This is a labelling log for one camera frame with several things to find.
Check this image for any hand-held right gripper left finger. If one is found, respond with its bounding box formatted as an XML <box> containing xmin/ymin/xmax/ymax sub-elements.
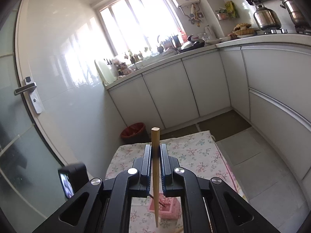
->
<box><xmin>33</xmin><ymin>144</ymin><xmax>152</xmax><ymax>233</ymax></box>

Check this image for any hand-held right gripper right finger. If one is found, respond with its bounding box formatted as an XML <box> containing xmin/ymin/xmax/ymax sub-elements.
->
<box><xmin>160</xmin><ymin>144</ymin><xmax>280</xmax><ymax>233</ymax></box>

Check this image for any wooden chopstick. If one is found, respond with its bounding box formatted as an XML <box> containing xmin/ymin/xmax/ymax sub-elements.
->
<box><xmin>151</xmin><ymin>127</ymin><xmax>161</xmax><ymax>228</ymax></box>

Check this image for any pink perforated utensil holder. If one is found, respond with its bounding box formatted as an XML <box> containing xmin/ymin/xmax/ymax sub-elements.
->
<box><xmin>148</xmin><ymin>196</ymin><xmax>182</xmax><ymax>220</ymax></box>

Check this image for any white floral tablecloth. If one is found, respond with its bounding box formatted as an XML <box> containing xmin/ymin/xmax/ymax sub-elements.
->
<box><xmin>105</xmin><ymin>130</ymin><xmax>248</xmax><ymax>233</ymax></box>

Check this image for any red trash bin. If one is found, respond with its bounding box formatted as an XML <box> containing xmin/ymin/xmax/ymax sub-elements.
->
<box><xmin>121</xmin><ymin>123</ymin><xmax>147</xmax><ymax>144</ymax></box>

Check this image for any yellow flowered pink blanket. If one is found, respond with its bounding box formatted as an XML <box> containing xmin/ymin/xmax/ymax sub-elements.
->
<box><xmin>225</xmin><ymin>159</ymin><xmax>245</xmax><ymax>201</ymax></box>

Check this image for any frosted glass door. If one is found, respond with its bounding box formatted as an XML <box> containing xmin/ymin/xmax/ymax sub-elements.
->
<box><xmin>0</xmin><ymin>0</ymin><xmax>73</xmax><ymax>233</ymax></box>

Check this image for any white kitchen base cabinet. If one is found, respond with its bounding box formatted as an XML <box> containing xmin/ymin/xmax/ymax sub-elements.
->
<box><xmin>104</xmin><ymin>45</ymin><xmax>231</xmax><ymax>130</ymax></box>
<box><xmin>216</xmin><ymin>33</ymin><xmax>311</xmax><ymax>182</ymax></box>

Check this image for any pale green cutting board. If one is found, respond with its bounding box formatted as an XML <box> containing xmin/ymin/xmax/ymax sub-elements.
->
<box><xmin>94</xmin><ymin>58</ymin><xmax>115</xmax><ymax>86</ymax></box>

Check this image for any black countertop utensil holder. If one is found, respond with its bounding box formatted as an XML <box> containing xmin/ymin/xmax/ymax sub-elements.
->
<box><xmin>160</xmin><ymin>33</ymin><xmax>181</xmax><ymax>51</ymax></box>

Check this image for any black wok with lid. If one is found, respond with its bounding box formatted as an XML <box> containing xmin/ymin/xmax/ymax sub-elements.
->
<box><xmin>179</xmin><ymin>35</ymin><xmax>206</xmax><ymax>53</ymax></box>

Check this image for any clear jug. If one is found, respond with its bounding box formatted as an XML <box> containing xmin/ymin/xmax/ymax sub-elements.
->
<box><xmin>204</xmin><ymin>25</ymin><xmax>215</xmax><ymax>41</ymax></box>

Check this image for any kitchen window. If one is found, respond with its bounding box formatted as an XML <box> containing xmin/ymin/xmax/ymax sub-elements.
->
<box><xmin>98</xmin><ymin>0</ymin><xmax>185</xmax><ymax>57</ymax></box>

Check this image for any woven basket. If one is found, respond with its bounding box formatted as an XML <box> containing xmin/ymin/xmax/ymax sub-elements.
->
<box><xmin>232</xmin><ymin>23</ymin><xmax>255</xmax><ymax>36</ymax></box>

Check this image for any steel kettle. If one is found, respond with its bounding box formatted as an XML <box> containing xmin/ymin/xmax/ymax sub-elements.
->
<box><xmin>253</xmin><ymin>0</ymin><xmax>282</xmax><ymax>31</ymax></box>

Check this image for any gas stove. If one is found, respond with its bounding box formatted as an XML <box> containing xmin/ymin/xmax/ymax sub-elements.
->
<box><xmin>263</xmin><ymin>25</ymin><xmax>311</xmax><ymax>35</ymax></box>

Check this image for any tall steel pot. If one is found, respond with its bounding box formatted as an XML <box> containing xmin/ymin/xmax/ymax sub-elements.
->
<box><xmin>276</xmin><ymin>0</ymin><xmax>308</xmax><ymax>27</ymax></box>

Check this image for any silver door handle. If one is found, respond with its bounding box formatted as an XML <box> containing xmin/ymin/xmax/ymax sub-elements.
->
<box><xmin>14</xmin><ymin>76</ymin><xmax>44</xmax><ymax>114</ymax></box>

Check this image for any wall rack with packets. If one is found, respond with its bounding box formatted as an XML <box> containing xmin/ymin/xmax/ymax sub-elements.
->
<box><xmin>215</xmin><ymin>1</ymin><xmax>240</xmax><ymax>21</ymax></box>

